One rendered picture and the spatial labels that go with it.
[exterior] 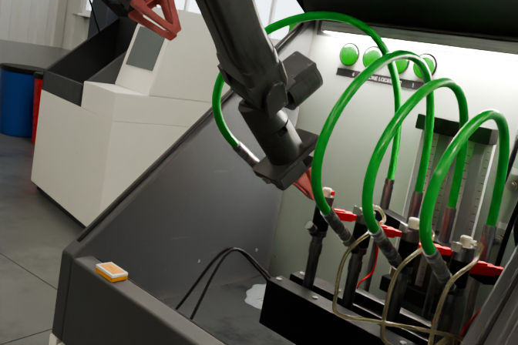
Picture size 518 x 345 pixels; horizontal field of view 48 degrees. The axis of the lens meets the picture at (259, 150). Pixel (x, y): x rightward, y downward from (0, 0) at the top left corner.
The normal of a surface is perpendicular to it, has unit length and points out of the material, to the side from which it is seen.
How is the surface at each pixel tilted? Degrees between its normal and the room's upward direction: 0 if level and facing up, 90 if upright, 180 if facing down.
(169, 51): 90
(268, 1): 90
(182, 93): 90
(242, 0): 108
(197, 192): 90
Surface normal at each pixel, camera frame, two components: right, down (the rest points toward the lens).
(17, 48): 0.78, 0.23
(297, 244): -0.67, 0.00
